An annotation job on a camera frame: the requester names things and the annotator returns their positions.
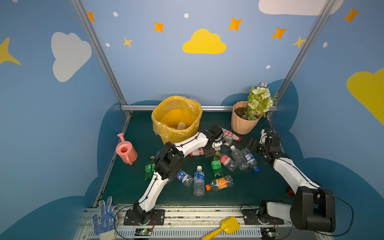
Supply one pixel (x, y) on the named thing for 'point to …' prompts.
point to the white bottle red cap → (228, 133)
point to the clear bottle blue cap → (250, 159)
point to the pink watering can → (125, 150)
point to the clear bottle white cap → (239, 158)
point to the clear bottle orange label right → (220, 183)
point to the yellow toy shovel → (229, 224)
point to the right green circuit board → (269, 232)
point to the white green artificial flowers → (259, 102)
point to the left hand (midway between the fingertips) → (208, 146)
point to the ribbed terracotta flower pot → (239, 125)
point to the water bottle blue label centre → (199, 181)
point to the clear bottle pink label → (226, 161)
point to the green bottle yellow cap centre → (216, 164)
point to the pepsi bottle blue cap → (185, 178)
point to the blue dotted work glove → (106, 227)
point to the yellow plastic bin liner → (175, 116)
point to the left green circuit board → (143, 232)
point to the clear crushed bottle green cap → (229, 141)
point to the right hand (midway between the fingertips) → (255, 141)
